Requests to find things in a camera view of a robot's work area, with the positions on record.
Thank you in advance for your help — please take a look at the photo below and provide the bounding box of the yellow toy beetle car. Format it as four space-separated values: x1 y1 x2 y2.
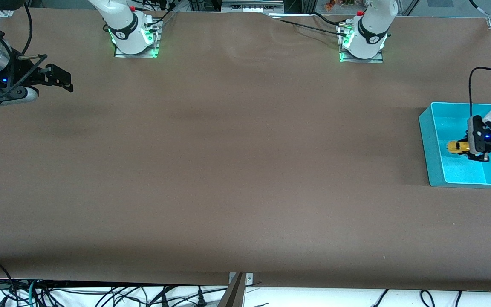
447 141 470 155

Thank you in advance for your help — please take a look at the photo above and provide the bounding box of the cyan plastic bin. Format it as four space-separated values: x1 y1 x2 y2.
419 101 491 188

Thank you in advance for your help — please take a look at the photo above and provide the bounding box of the grey power strip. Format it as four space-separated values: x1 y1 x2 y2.
221 0 285 12

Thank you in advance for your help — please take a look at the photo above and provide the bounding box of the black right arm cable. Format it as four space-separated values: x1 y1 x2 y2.
0 3 48 103

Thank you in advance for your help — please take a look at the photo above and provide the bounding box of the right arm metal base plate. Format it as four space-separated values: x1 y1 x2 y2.
114 19 161 58

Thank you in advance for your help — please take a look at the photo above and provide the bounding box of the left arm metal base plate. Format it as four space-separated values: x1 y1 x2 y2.
338 21 384 64

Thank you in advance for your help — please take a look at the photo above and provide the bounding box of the short black table cable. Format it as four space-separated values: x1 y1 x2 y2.
309 12 352 26

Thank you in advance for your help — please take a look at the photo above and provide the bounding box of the long black table cable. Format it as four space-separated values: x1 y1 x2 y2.
276 19 348 38

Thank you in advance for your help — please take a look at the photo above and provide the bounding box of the small metal edge bracket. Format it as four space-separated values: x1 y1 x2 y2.
228 273 254 285

